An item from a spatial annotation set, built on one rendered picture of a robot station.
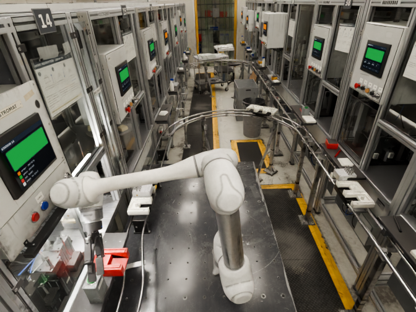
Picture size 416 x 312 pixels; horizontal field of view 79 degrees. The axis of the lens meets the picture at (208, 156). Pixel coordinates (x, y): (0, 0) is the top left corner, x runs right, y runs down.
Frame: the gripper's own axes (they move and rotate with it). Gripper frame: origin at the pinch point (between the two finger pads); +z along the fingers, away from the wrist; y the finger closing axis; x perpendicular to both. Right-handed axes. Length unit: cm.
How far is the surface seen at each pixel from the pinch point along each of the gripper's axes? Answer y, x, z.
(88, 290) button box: -5.7, -6.2, 8.3
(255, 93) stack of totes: -331, 183, -196
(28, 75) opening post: 24, -9, -76
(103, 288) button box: -13.1, -2.5, 10.7
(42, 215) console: 13.3, -12.6, -25.7
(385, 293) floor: -97, 186, 75
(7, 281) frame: 25.3, -17.0, -6.8
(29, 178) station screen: 24.7, -9.6, -38.4
